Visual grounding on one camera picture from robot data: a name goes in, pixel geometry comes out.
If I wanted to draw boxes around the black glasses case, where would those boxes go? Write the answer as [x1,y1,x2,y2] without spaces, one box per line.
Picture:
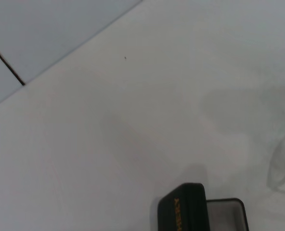
[156,182,249,231]

